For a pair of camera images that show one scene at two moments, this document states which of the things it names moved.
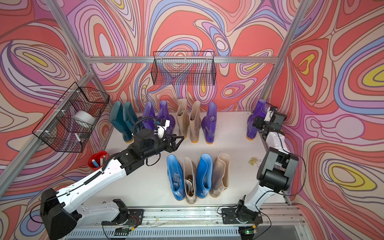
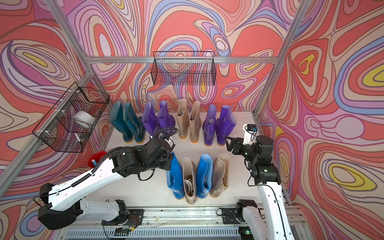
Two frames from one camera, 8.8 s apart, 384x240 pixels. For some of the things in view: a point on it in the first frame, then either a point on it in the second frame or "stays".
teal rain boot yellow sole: x=116 y=118 stays
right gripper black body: x=261 y=123 → x=246 y=150
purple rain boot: x=209 y=123 stays
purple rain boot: x=149 y=112 stays
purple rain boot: x=260 y=111 → x=223 y=125
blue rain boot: x=204 y=175 stays
